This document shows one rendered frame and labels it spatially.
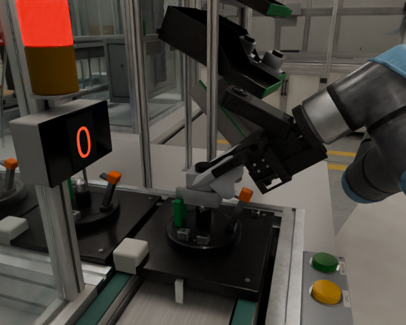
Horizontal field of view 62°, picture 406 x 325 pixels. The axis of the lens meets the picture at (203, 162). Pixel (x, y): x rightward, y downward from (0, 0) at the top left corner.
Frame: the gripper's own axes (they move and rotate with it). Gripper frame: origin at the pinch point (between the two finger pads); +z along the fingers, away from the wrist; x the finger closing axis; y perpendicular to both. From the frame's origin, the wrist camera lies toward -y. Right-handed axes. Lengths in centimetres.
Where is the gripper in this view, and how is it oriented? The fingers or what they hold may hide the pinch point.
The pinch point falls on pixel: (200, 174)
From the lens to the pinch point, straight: 58.7
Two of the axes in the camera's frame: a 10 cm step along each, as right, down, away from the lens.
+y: 5.7, 8.1, 1.4
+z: -7.7, 4.7, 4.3
